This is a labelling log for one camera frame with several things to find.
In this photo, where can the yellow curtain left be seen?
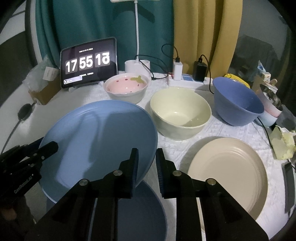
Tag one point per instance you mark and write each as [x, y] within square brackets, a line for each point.
[209, 28]

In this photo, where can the tablet showing clock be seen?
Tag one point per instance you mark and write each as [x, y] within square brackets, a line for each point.
[88, 63]

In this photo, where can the yellow wipes packet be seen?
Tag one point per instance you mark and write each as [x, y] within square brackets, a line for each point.
[237, 79]

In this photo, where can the grey cloth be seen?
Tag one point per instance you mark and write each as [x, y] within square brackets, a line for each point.
[286, 119]

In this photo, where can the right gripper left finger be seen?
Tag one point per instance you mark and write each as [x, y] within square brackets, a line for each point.
[131, 172]

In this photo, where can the white power strip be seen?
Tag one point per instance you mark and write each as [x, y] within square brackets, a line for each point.
[188, 82]

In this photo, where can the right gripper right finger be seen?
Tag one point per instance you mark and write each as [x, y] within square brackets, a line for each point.
[163, 173]

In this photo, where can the small white box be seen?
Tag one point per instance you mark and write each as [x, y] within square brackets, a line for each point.
[50, 73]

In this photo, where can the pale yellow bowl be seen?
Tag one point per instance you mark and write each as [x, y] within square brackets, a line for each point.
[179, 113]

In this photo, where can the teal curtain left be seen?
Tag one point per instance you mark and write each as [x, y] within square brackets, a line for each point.
[63, 24]

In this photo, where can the beige plate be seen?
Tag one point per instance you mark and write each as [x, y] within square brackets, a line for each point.
[237, 167]

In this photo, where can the round black pouch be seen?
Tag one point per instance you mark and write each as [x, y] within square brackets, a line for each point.
[25, 111]

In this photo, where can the white tablecloth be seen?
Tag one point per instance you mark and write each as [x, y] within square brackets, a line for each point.
[277, 221]

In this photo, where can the pink strawberry bowl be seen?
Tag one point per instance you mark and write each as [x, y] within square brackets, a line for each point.
[128, 87]

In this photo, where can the black power adapter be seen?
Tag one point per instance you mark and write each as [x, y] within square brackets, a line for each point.
[199, 70]

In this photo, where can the blue plate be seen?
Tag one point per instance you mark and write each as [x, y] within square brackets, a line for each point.
[142, 217]
[93, 140]

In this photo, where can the cardboard box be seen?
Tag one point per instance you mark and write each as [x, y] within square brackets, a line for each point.
[47, 93]

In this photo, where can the white perforated basket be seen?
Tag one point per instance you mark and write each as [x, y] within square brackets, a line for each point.
[262, 77]

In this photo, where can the large blue bowl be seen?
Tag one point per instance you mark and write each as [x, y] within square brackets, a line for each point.
[236, 104]

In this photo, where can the white desk lamp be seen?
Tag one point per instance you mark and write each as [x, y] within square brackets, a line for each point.
[132, 24]

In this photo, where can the pale yellow tissue pack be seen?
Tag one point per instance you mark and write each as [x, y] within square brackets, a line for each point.
[283, 143]

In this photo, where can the white charger plug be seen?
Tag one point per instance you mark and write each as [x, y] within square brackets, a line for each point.
[177, 70]

